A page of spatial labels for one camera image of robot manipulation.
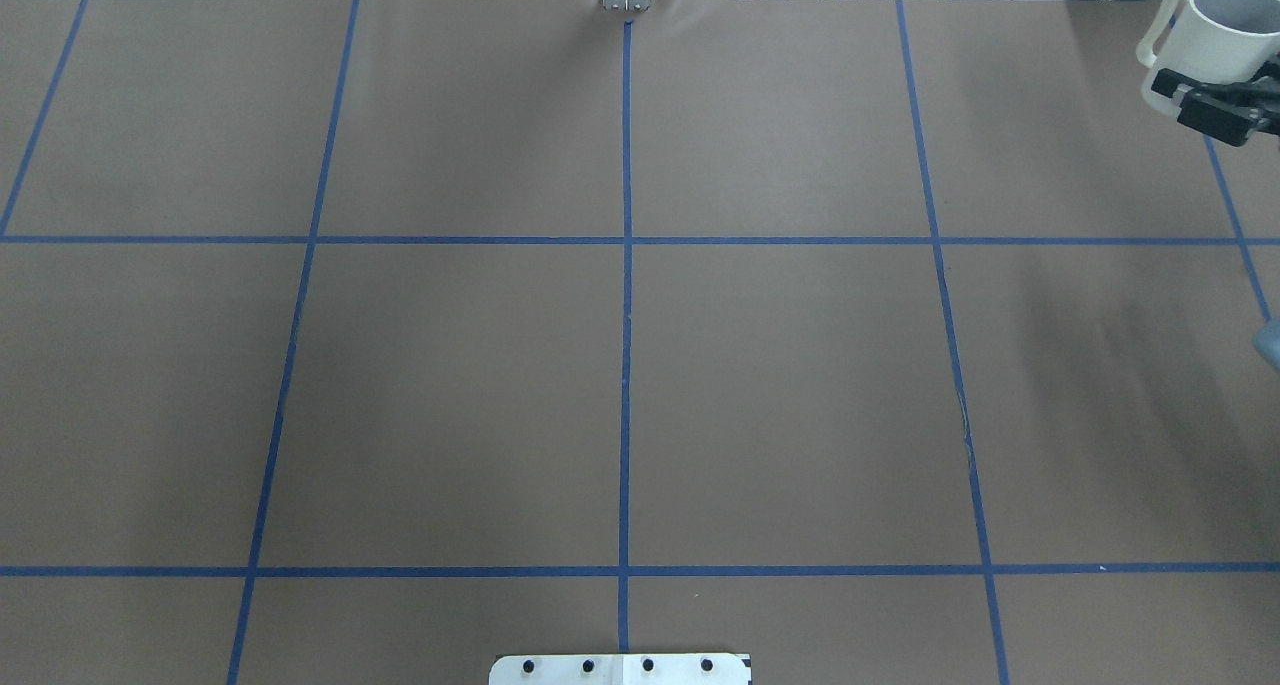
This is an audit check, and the white plastic mug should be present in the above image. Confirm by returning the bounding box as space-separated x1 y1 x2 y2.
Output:
1135 0 1279 117

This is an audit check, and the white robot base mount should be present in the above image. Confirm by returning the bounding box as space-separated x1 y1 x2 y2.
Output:
488 652 754 684

